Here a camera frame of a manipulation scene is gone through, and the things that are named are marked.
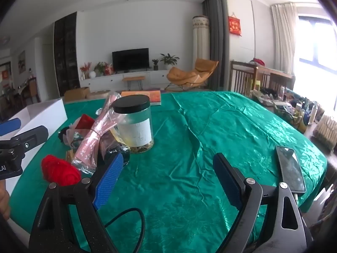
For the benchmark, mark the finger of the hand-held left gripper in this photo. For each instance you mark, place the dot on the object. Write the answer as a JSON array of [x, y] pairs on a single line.
[[9, 127], [33, 137]]

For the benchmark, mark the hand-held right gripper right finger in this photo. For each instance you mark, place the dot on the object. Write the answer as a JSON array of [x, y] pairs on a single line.
[[227, 181]]

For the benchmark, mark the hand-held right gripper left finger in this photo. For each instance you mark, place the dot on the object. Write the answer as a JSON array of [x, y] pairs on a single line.
[[109, 181]]

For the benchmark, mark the white storage box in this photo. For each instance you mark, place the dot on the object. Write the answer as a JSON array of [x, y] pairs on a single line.
[[47, 116]]

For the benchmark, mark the red yarn ball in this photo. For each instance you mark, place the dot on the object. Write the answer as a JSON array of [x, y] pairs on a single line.
[[60, 170]]

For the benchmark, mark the red foil packet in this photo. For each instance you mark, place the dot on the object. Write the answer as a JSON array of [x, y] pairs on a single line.
[[85, 122]]

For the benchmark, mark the person's left hand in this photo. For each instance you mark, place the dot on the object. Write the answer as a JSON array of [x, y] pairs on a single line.
[[4, 201]]

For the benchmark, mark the small yellow pack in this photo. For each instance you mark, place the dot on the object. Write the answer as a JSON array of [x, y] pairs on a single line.
[[70, 156]]

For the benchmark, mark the cotton swab plastic packet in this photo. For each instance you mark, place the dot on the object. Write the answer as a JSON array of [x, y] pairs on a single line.
[[90, 139]]

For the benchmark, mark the green satin tablecloth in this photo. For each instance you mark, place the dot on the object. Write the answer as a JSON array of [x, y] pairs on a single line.
[[184, 150]]

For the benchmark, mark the clear jar with black lid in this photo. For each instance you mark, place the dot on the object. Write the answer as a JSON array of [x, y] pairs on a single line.
[[134, 131]]

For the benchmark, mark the black smartphone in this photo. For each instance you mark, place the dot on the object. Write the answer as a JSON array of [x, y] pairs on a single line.
[[291, 168]]

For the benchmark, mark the flat cardboard box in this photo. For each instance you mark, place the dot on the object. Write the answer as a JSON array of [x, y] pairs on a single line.
[[98, 94]]

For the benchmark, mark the dark display cabinet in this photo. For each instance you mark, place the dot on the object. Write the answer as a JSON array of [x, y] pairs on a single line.
[[65, 58]]

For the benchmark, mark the red flower arrangement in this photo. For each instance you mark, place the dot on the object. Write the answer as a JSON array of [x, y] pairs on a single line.
[[84, 68]]

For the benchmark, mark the orange book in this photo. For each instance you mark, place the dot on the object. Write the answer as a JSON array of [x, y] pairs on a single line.
[[150, 97]]

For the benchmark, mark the pile of bottles and toiletries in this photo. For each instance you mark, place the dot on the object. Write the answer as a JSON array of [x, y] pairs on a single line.
[[287, 105]]

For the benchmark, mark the green plant with red decorations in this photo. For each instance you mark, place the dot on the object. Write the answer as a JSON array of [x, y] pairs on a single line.
[[101, 68]]

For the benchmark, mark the wooden chair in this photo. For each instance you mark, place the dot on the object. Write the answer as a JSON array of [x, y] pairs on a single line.
[[242, 77]]

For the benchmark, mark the wooden stool with metal legs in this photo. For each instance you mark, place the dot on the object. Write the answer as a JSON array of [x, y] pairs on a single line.
[[133, 78]]

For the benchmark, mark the beige ribbed basket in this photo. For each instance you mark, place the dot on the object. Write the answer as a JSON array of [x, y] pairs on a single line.
[[325, 131]]

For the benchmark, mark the orange lounge chair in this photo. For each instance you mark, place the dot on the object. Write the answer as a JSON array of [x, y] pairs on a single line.
[[192, 73]]

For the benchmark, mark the white television cabinet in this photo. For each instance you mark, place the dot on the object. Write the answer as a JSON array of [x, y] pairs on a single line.
[[158, 77]]

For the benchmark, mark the flat screen television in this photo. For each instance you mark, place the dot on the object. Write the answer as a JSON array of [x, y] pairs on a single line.
[[130, 59]]

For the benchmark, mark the small green potted plant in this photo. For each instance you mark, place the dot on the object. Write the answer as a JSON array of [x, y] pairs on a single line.
[[155, 63]]

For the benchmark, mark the large green potted plant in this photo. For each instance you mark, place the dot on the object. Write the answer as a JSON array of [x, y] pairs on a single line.
[[169, 59]]

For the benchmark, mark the covered standing air conditioner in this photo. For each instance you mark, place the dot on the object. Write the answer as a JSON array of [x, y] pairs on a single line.
[[200, 44]]

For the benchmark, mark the grey curtain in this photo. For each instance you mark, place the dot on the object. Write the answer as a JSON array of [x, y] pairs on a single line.
[[214, 39]]

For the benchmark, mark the beige curtain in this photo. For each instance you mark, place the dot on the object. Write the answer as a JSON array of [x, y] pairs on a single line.
[[284, 39]]

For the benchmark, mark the framed wall picture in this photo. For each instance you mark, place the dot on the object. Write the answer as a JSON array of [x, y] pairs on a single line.
[[21, 61]]

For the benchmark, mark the red wall hanging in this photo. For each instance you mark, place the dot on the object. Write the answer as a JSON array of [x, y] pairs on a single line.
[[234, 25]]

